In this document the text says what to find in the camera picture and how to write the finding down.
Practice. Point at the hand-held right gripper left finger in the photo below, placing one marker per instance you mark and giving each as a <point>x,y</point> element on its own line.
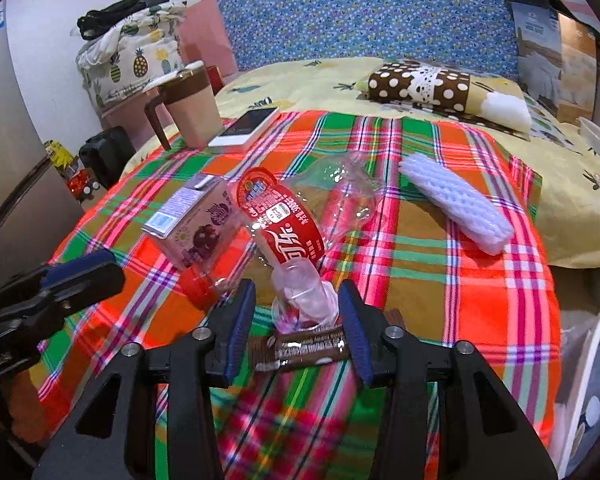
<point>240,330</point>

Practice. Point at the brown polka dot pillow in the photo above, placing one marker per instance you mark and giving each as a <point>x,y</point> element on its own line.
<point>415,85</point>

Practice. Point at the large pink drink carton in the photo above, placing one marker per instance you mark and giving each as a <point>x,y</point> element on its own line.
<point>195,225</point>

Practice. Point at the black bag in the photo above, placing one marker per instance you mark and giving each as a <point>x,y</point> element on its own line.
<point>120,12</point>

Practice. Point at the white smartphone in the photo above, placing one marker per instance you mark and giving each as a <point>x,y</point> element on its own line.
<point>245,127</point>

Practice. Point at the brown snack wrapper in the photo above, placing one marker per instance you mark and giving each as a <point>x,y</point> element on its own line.
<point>300,350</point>

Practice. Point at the white foam net sleeve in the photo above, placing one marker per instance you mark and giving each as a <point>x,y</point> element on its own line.
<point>460,205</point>

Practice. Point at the beige mug with brown lid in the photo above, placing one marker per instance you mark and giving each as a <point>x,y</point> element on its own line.
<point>192,110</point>

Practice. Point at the pineapple print storage bag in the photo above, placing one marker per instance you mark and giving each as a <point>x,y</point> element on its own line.
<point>130,65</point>

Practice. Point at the blue floral headboard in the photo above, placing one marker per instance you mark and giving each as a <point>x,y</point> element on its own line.
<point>370,15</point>

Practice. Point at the crushed red label plastic bottle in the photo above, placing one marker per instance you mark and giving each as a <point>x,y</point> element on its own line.
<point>285,230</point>

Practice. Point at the clear plastic bin liner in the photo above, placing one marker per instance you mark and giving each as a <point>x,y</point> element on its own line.
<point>572,360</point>

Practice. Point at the grey refrigerator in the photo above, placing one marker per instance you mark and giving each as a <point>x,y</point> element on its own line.
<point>10,160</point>

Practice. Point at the small red container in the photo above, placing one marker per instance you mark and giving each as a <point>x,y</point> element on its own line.
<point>80,185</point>

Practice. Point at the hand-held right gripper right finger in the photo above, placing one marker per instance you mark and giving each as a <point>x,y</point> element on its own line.
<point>352,330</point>

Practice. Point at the white round trash bin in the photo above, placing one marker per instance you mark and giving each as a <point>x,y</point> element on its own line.
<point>587,385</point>

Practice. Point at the black suitcase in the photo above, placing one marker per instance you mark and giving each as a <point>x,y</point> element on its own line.
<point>105,157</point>

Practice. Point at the colourful plaid cloth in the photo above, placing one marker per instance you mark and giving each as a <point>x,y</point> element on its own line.
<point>420,280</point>

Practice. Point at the yellow pineapple bed sheet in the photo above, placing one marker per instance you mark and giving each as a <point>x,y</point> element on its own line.
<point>570,205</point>

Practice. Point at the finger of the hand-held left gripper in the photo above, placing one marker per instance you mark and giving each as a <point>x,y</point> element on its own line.
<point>80,290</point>
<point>80,262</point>

